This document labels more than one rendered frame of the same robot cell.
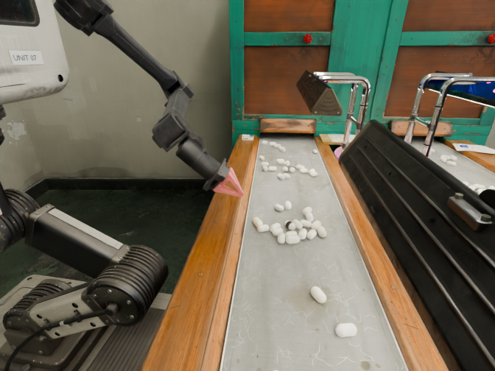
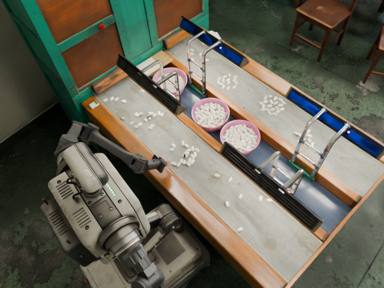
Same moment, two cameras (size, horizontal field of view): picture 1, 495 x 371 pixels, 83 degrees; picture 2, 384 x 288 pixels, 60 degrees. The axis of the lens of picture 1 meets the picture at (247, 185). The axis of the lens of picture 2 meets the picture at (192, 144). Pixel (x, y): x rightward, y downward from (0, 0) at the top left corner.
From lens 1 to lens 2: 153 cm
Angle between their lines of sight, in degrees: 44
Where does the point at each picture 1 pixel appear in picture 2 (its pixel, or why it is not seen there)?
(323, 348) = (228, 188)
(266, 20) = (68, 29)
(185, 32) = not seen: outside the picture
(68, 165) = not seen: outside the picture
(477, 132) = (203, 19)
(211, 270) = (186, 194)
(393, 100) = (160, 28)
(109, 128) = not seen: outside the picture
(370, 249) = (216, 147)
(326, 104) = (180, 110)
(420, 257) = (254, 178)
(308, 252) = (200, 162)
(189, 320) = (199, 210)
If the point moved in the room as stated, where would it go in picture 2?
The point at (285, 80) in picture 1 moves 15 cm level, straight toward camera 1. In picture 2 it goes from (95, 55) to (107, 66)
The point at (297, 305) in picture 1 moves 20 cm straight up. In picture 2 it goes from (214, 182) to (214, 166)
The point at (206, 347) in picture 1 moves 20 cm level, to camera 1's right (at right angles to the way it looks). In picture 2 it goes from (209, 211) to (231, 187)
